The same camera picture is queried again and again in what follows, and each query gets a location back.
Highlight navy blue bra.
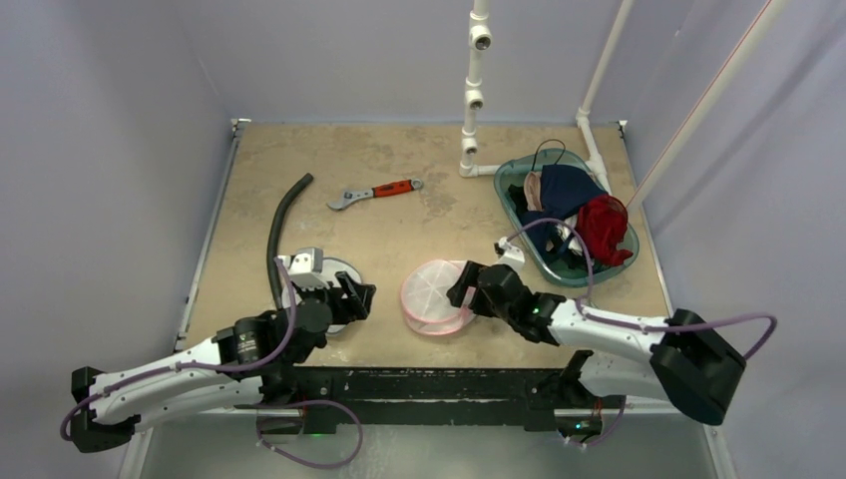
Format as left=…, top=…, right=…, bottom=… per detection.
left=517, top=165, right=606, bottom=256

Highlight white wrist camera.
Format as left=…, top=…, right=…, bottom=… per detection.
left=494, top=237, right=526, bottom=272
left=276, top=246, right=328, bottom=290

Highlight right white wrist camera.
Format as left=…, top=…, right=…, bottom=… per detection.
left=494, top=237, right=526, bottom=272

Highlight pink-trimmed white mesh laundry bag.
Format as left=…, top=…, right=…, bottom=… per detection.
left=399, top=259, right=476, bottom=336

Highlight white PVC pipe frame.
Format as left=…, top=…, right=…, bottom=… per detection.
left=458, top=1, right=786, bottom=207

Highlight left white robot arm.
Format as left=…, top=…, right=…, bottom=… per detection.
left=59, top=267, right=377, bottom=453

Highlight teal transparent plastic bin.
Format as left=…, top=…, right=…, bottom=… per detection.
left=494, top=148, right=639, bottom=288

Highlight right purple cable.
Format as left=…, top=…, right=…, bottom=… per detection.
left=505, top=218, right=779, bottom=361

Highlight red garment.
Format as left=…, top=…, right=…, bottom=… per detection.
left=576, top=194, right=633, bottom=267

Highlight black rubber hose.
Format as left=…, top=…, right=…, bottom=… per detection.
left=265, top=173, right=315, bottom=308

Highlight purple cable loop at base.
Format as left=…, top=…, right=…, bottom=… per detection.
left=255, top=396, right=363, bottom=469

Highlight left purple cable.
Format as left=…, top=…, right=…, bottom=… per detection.
left=59, top=257, right=300, bottom=443

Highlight white bra with black straps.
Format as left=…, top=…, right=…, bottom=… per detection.
left=552, top=218, right=585, bottom=258

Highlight red handled tool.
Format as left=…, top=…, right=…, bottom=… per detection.
left=326, top=179, right=424, bottom=212

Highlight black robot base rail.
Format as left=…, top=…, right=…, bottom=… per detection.
left=258, top=351, right=626, bottom=434

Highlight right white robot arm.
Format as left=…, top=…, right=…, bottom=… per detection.
left=446, top=262, right=747, bottom=425

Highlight blue-trimmed white mesh laundry bag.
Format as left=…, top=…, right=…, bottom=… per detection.
left=276, top=249, right=374, bottom=336

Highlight pink bra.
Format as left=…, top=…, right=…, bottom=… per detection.
left=523, top=171, right=544, bottom=212

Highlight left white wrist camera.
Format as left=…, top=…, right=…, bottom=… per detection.
left=276, top=246, right=328, bottom=290

